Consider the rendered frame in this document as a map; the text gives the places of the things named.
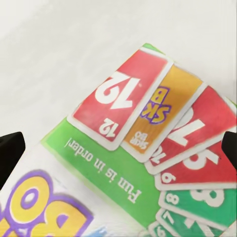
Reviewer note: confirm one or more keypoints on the desk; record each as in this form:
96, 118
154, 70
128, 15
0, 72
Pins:
63, 51

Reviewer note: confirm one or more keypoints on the board game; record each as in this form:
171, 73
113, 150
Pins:
140, 156

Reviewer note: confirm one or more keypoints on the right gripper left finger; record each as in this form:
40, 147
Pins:
12, 147

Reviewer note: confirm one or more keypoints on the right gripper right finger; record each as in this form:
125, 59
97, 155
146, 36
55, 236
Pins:
229, 147

